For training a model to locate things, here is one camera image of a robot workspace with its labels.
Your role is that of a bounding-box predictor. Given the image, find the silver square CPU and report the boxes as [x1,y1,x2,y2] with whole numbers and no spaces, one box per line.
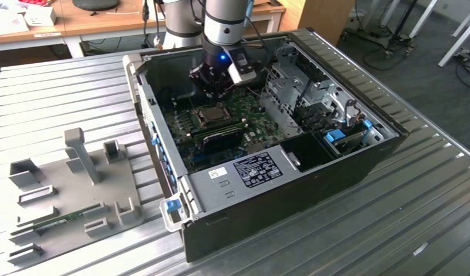
[202,106,227,121]

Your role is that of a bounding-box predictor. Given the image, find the metal socket cover frame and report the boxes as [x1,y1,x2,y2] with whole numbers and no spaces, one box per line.
[195,102,234,127]

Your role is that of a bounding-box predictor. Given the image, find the green RAM stick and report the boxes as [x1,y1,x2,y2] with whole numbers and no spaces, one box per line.
[190,122,246,139]
[15,204,106,234]

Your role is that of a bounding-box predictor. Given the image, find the metal drive cage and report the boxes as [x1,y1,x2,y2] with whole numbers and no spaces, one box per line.
[259,40,389,139]

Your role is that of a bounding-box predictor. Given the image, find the green motherboard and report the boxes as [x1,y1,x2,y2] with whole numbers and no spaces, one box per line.
[159,91,297,175]

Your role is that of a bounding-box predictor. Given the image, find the black graphics card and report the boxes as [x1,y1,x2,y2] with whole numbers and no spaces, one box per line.
[200,128,246,155]

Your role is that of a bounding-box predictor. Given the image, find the wooden desk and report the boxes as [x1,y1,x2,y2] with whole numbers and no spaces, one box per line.
[0,0,287,60]

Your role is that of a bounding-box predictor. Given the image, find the small white square sticker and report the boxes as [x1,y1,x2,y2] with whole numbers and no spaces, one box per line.
[207,167,230,180]

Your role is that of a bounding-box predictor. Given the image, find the black power supply label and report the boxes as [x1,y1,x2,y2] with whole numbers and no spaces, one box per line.
[232,151,285,189]

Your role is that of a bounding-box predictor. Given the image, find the wooden cabinet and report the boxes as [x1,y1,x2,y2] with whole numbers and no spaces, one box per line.
[281,0,357,46]

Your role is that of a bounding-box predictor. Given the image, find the black round disc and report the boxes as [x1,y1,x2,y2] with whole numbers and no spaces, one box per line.
[71,0,120,12]

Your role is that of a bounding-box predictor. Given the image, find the blue disk carrier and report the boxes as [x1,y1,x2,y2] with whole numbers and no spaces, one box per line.
[322,128,375,158]

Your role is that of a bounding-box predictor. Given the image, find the grey power supply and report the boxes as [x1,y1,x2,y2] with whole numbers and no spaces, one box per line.
[184,145,302,221]

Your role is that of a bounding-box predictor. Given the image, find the blue case latch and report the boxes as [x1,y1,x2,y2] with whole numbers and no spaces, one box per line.
[164,198,182,213]

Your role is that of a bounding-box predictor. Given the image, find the white cardboard box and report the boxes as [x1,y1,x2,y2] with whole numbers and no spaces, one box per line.
[23,5,59,27]

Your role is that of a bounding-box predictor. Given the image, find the black wheeled stand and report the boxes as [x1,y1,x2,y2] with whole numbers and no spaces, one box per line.
[342,0,422,60]

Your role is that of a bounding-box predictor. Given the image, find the black PC case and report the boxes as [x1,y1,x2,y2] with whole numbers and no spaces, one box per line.
[122,27,411,263]

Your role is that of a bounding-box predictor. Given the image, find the grey parts rack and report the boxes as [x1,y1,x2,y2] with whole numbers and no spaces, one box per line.
[7,126,146,267]

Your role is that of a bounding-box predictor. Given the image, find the white paper sheets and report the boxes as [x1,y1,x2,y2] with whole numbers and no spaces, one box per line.
[0,7,31,37]

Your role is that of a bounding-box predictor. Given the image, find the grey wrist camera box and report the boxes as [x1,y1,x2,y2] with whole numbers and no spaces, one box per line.
[223,47,259,86]

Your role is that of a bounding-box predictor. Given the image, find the hanging black cable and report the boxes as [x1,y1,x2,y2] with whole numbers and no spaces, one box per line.
[142,0,163,50]

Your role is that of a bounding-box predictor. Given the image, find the white desk frame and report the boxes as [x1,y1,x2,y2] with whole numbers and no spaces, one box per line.
[409,0,470,67]

